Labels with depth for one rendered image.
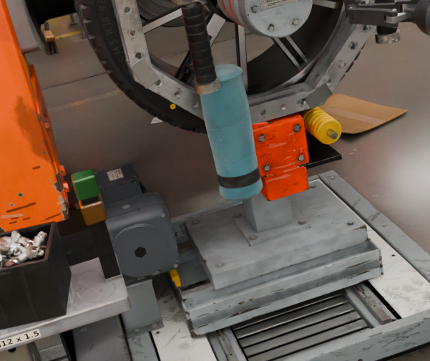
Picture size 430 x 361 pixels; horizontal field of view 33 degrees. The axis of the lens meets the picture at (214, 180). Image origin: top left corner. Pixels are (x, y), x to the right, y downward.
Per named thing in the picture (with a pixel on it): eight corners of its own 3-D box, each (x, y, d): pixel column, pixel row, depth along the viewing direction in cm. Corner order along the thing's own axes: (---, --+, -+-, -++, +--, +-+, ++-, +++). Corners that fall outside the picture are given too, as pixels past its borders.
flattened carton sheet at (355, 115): (317, 90, 331) (316, 83, 330) (408, 112, 288) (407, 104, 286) (267, 112, 318) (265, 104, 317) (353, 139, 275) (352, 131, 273)
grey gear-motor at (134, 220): (164, 246, 213) (137, 138, 198) (198, 323, 176) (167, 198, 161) (105, 263, 210) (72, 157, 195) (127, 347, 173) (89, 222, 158)
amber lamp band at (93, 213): (105, 211, 129) (99, 192, 127) (108, 220, 125) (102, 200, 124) (84, 218, 128) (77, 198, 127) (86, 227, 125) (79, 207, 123)
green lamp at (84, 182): (98, 187, 127) (92, 167, 125) (101, 195, 123) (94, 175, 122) (76, 193, 126) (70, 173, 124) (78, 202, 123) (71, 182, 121)
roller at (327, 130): (298, 106, 182) (295, 84, 180) (348, 144, 156) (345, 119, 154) (277, 112, 181) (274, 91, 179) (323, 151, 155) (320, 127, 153)
